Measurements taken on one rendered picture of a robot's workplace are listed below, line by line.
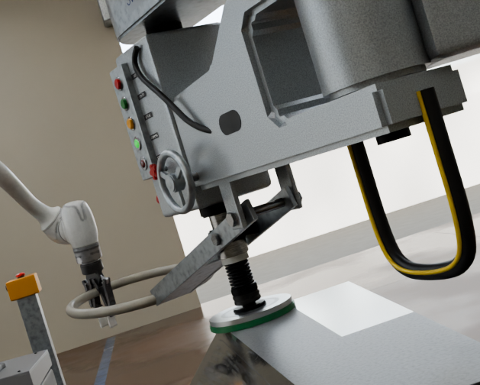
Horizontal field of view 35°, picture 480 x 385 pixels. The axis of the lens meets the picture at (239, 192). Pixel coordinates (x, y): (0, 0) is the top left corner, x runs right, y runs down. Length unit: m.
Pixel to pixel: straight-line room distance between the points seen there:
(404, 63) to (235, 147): 0.44
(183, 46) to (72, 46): 6.61
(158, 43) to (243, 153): 0.39
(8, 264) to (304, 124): 7.12
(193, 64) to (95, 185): 6.45
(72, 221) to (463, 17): 1.63
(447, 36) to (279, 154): 0.38
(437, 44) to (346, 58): 0.15
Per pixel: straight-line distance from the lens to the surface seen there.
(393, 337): 1.35
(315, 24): 1.28
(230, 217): 1.64
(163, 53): 1.77
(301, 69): 1.48
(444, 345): 1.23
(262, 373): 1.44
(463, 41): 1.29
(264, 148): 1.46
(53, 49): 8.40
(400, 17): 1.27
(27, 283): 3.23
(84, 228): 2.57
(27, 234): 8.27
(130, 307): 2.22
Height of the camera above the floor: 1.21
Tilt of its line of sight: 1 degrees down
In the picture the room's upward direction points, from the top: 17 degrees counter-clockwise
